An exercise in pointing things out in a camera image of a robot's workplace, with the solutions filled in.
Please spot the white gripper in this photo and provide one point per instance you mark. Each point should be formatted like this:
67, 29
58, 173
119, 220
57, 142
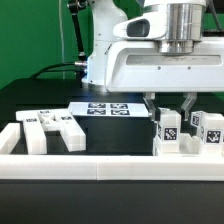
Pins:
165, 54

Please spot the white chair seat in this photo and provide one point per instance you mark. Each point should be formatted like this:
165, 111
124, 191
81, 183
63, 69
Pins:
186, 146

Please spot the white chair back frame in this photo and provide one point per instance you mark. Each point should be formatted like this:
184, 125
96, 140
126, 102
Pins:
37, 122

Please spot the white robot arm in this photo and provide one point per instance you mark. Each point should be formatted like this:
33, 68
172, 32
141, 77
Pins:
106, 16

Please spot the white tagged cube far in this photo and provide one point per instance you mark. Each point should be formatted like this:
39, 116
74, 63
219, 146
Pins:
196, 118

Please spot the white marker sheet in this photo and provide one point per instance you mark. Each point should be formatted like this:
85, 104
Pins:
108, 109

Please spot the white U-shaped fence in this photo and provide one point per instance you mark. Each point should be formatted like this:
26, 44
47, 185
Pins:
61, 167

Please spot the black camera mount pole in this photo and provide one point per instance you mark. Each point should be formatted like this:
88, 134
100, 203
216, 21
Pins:
74, 7

